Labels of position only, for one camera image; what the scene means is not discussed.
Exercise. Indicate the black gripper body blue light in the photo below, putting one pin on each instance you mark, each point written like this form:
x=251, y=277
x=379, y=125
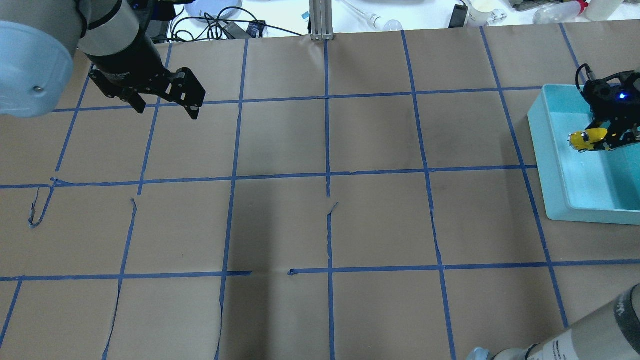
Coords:
x=613, y=140

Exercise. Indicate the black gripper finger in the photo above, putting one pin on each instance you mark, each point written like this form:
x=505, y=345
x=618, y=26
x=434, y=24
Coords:
x=193, y=111

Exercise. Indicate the black gripper finger short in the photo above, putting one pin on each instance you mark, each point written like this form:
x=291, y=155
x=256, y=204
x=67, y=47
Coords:
x=137, y=103

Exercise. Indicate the black gripper body with cable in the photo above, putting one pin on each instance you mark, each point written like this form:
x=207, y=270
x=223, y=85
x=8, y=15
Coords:
x=129, y=61

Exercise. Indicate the yellow toy beetle car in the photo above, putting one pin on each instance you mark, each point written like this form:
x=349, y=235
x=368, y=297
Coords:
x=587, y=140

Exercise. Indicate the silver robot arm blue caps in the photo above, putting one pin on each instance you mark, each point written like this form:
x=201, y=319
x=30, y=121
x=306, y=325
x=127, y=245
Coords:
x=609, y=333

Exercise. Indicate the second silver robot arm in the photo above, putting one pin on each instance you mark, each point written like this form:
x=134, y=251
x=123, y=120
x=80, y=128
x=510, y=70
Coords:
x=39, y=39

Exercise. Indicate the light blue plastic bin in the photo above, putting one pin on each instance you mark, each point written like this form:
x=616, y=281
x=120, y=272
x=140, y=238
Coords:
x=590, y=187

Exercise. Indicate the light blue plate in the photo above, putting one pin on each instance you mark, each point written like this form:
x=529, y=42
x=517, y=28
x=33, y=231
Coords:
x=198, y=8

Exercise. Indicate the aluminium frame post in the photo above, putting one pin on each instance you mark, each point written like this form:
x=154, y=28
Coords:
x=321, y=20

